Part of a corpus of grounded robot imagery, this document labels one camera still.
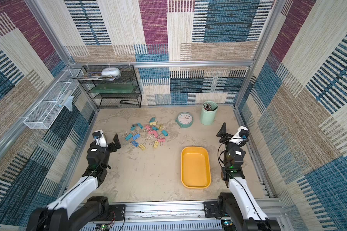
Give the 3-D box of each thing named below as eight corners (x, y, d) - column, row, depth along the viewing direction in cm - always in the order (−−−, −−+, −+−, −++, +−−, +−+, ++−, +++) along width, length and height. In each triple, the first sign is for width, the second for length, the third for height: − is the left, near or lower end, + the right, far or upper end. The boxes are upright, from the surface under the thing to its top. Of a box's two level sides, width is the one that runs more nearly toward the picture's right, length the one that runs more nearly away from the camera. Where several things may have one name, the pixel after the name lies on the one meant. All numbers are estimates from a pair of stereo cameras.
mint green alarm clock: (175, 127, 109) (175, 125, 107) (175, 114, 117) (175, 111, 115) (193, 127, 109) (194, 125, 107) (192, 114, 117) (192, 111, 115)
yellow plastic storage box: (181, 190, 82) (182, 187, 77) (180, 151, 98) (180, 146, 92) (211, 190, 82) (214, 187, 77) (206, 151, 98) (207, 146, 92)
